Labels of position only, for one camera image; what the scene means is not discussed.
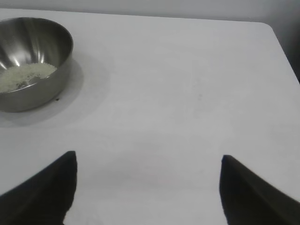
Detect stainless steel mixing bowl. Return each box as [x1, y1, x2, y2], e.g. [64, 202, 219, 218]
[0, 16, 74, 113]

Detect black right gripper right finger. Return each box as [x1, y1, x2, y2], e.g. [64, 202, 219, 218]
[219, 154, 300, 225]

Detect white rice grains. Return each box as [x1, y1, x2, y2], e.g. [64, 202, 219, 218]
[0, 62, 58, 93]

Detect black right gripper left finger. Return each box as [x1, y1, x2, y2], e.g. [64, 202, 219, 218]
[0, 150, 78, 225]

